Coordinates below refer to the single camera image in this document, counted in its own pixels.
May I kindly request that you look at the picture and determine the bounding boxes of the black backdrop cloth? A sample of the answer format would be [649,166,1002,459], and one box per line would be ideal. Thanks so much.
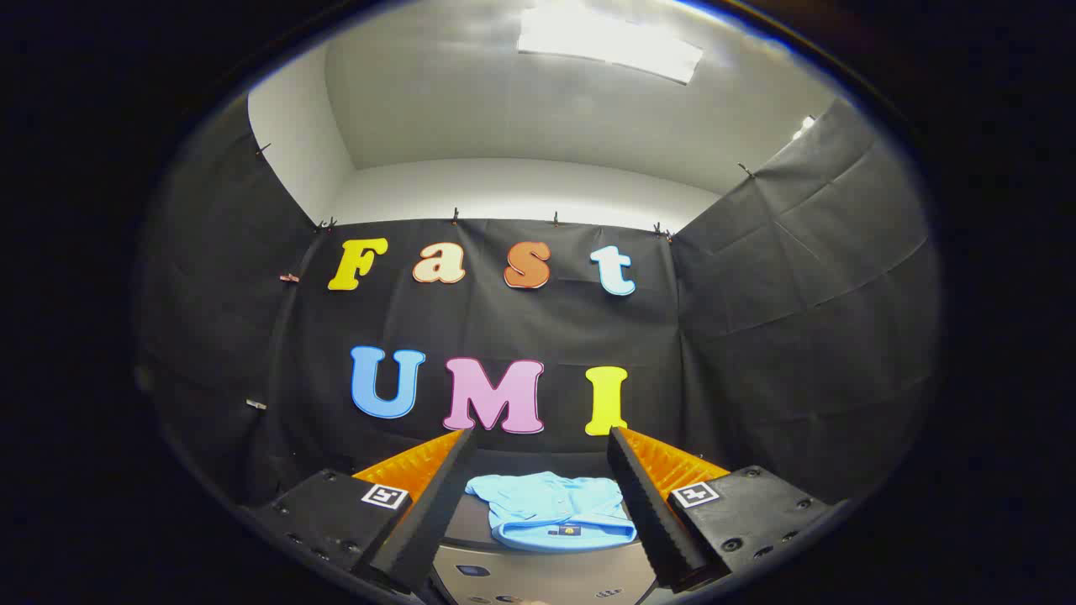
[134,92,941,513]

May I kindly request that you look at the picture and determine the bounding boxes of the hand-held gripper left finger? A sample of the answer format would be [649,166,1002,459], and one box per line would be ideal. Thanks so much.
[244,429,478,596]

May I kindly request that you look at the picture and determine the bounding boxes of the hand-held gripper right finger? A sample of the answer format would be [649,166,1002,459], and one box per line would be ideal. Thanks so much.
[607,426,846,593]

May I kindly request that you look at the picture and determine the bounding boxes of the light blue shirt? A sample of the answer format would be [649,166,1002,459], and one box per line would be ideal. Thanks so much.
[465,471,638,553]

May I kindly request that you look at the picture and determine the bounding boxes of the large ceiling light panel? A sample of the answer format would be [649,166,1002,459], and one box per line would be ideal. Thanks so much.
[517,0,704,85]

